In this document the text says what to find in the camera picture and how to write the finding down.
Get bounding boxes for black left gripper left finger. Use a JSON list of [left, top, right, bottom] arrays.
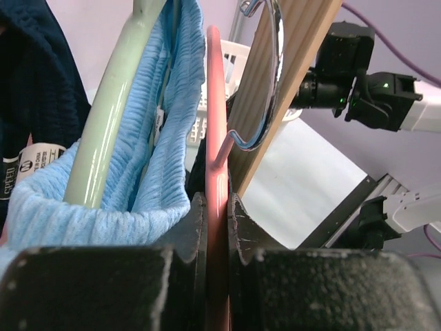
[[152, 192, 207, 264]]

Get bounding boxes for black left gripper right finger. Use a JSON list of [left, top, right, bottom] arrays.
[[227, 193, 286, 266]]

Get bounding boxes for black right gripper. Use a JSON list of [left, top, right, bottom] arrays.
[[290, 21, 375, 115]]

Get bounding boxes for pink hanger with metal hook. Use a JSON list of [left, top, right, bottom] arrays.
[[205, 1, 284, 330]]

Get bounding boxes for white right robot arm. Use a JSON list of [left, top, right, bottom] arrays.
[[290, 21, 440, 132]]

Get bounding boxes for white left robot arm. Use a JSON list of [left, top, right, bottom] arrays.
[[155, 178, 440, 264]]

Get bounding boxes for light blue shorts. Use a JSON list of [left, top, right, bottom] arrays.
[[1, 1, 205, 270]]

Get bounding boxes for pale green hanger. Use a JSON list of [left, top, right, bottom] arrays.
[[63, 0, 166, 209]]

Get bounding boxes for navy blue shorts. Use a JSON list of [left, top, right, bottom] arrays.
[[1, 1, 90, 221]]

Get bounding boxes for white plastic laundry basket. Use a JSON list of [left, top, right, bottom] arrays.
[[185, 38, 304, 149]]

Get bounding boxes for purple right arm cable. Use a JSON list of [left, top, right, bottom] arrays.
[[340, 2, 441, 87]]

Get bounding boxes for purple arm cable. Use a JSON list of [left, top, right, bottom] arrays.
[[406, 223, 441, 259], [340, 2, 441, 87]]

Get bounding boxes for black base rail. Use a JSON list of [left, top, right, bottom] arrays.
[[299, 174, 409, 248]]

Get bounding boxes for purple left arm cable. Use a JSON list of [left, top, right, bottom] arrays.
[[406, 223, 441, 259]]

